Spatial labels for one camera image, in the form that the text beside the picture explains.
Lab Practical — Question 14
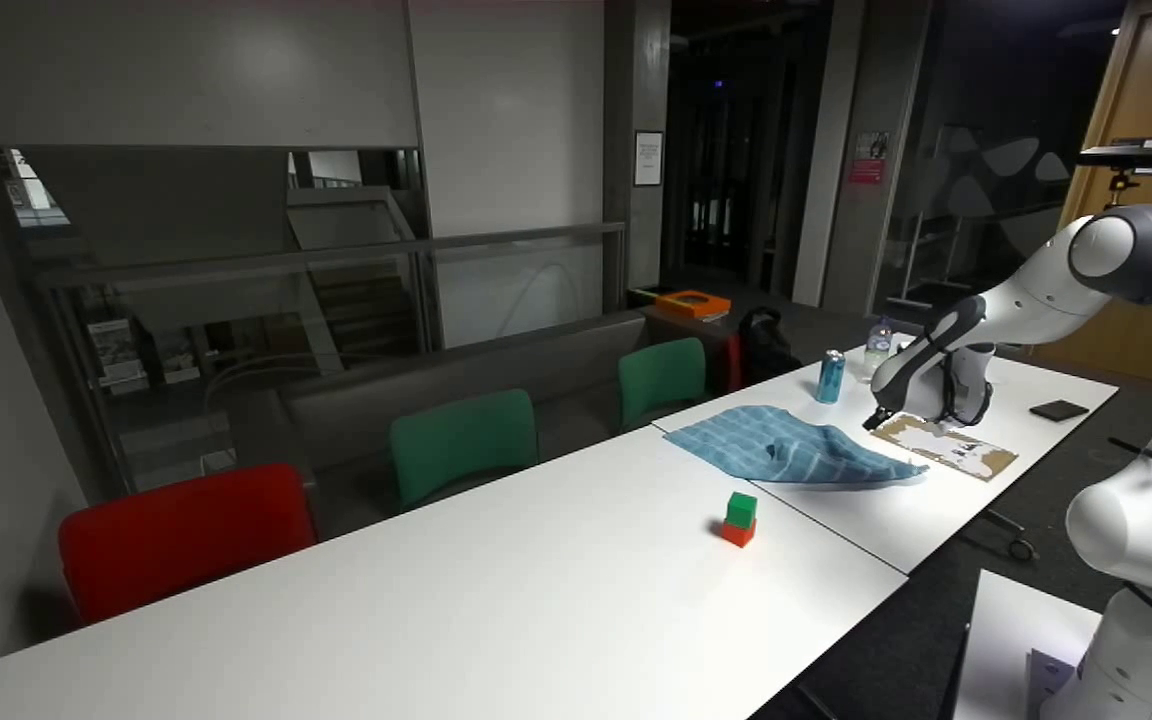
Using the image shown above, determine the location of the green block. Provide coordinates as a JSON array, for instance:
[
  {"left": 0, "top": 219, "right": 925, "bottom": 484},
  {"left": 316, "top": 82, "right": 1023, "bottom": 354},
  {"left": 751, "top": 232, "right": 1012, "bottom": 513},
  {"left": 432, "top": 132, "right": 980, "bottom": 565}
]
[{"left": 719, "top": 487, "right": 764, "bottom": 528}]

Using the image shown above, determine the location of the blue checked towel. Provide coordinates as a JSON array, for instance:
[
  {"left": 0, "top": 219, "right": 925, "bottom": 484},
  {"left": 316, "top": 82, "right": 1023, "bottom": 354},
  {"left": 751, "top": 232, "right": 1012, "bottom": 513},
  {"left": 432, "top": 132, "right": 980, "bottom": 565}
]
[{"left": 662, "top": 399, "right": 933, "bottom": 494}]

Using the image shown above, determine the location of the interior glass window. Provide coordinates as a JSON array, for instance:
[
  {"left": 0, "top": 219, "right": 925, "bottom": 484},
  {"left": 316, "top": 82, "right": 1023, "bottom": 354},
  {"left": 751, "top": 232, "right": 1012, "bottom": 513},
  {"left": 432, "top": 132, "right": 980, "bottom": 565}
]
[{"left": 0, "top": 138, "right": 633, "bottom": 446}]

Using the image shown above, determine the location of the red block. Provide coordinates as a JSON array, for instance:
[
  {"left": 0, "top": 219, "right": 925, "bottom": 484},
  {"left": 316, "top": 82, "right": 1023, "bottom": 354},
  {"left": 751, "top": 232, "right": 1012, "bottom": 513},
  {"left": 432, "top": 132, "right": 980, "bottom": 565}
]
[{"left": 711, "top": 516, "right": 760, "bottom": 554}]

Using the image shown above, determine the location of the orange box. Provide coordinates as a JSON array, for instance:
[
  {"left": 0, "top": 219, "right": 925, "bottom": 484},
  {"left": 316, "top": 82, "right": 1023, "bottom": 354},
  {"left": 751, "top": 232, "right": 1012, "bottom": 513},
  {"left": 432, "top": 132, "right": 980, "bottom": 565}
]
[{"left": 648, "top": 284, "right": 736, "bottom": 329}]

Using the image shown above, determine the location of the white side table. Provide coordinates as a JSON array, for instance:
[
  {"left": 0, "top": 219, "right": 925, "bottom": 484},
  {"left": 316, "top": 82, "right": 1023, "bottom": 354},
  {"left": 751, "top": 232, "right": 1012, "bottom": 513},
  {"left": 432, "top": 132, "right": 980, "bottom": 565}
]
[{"left": 951, "top": 568, "right": 1106, "bottom": 720}]

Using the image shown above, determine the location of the brown clipboard with paper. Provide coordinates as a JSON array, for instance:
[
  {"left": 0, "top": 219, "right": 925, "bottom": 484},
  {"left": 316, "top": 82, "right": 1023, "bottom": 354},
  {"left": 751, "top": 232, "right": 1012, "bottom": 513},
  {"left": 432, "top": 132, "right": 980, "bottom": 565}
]
[{"left": 868, "top": 407, "right": 1020, "bottom": 484}]

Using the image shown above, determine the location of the black bag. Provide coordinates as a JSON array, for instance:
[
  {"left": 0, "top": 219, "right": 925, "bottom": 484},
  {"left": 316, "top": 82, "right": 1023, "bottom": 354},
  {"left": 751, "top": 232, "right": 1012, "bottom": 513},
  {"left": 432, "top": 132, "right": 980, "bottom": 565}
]
[{"left": 731, "top": 303, "right": 808, "bottom": 393}]

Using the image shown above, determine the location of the green chair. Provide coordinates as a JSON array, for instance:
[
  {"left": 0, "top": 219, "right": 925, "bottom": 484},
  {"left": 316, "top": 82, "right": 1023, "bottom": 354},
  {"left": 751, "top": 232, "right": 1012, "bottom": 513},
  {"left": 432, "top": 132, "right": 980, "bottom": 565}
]
[
  {"left": 383, "top": 383, "right": 542, "bottom": 513},
  {"left": 614, "top": 332, "right": 711, "bottom": 432}
]

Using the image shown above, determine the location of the white paper wall sign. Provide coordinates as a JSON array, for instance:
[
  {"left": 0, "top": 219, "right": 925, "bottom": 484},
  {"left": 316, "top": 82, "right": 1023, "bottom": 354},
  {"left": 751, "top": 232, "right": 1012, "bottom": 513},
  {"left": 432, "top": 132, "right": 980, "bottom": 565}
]
[{"left": 633, "top": 129, "right": 667, "bottom": 194}]

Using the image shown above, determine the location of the dark grey bench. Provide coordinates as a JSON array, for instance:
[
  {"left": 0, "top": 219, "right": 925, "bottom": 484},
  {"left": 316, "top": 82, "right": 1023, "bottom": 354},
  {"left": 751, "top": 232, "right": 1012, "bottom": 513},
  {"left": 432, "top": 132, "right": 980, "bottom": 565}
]
[{"left": 220, "top": 308, "right": 653, "bottom": 538}]

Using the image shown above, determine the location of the black phone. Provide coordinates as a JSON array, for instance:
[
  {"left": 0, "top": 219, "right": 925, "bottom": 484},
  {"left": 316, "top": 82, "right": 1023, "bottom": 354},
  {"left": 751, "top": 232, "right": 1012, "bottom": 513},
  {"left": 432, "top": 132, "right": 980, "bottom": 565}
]
[{"left": 1028, "top": 397, "right": 1093, "bottom": 428}]

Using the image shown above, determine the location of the red wall sign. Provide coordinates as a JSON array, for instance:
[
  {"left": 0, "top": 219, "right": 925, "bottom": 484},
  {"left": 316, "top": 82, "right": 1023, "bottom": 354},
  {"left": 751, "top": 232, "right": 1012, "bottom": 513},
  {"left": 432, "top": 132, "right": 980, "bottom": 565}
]
[{"left": 844, "top": 129, "right": 897, "bottom": 194}]

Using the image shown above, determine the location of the black bar camera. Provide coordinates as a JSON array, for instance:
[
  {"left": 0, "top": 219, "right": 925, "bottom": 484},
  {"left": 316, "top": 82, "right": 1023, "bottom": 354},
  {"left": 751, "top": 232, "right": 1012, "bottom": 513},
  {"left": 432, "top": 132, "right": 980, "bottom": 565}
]
[{"left": 1074, "top": 142, "right": 1152, "bottom": 174}]

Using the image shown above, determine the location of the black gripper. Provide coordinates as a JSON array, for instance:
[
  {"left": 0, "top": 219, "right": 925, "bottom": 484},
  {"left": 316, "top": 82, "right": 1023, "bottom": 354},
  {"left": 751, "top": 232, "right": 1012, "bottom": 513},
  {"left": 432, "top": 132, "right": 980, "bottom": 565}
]
[{"left": 861, "top": 371, "right": 927, "bottom": 432}]

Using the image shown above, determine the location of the red chair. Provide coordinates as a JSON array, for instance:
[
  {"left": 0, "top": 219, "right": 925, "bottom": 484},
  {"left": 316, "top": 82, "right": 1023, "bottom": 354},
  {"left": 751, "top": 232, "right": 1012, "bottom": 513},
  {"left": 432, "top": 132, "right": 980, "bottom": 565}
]
[{"left": 55, "top": 461, "right": 324, "bottom": 628}]

